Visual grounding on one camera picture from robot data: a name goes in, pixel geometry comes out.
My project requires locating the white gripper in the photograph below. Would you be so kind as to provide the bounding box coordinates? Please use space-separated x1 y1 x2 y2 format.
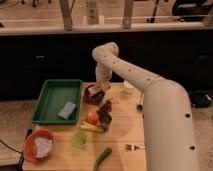
95 66 112 91

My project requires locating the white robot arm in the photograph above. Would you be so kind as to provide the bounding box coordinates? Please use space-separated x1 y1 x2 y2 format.
92 42 200 171

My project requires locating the purple bowl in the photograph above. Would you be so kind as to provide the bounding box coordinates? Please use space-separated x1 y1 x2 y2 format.
83 85 105 105

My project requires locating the white cloth in bowl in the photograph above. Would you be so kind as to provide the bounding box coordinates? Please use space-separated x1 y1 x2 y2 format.
34 137 53 158

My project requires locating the orange bowl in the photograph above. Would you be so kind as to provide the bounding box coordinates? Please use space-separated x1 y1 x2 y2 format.
23 129 55 162

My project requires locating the clear glass cup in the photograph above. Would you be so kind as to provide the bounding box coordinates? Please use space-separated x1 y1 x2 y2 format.
122 81 134 95

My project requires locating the dark grapes toy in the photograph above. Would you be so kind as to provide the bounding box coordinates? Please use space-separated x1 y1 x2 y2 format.
97 100 112 115

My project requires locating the red tomato toy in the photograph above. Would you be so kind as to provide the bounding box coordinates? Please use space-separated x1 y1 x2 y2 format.
86 111 99 125

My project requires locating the metal can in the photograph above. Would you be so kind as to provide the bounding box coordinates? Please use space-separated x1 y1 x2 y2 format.
99 114 112 130

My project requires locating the blue sponge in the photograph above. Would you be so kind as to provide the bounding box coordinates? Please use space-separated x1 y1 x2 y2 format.
58 102 76 120

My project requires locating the green plastic tray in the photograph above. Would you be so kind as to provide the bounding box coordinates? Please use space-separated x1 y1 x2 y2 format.
32 79 82 125

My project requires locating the yellow corn toy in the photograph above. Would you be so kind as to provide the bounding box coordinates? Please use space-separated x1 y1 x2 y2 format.
79 122 104 133

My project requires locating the green small cup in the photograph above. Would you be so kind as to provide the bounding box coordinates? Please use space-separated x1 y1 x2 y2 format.
72 131 87 148

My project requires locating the silver fork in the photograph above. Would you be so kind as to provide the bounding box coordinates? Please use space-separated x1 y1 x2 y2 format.
125 144 145 151

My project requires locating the green cucumber toy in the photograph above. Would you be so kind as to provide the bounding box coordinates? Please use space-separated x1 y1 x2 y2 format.
93 147 112 171

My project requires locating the white handled brush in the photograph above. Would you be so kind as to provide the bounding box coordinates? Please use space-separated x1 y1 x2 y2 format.
137 93 144 111

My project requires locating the black cable left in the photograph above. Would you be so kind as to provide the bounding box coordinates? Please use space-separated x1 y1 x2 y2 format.
0 128 34 171

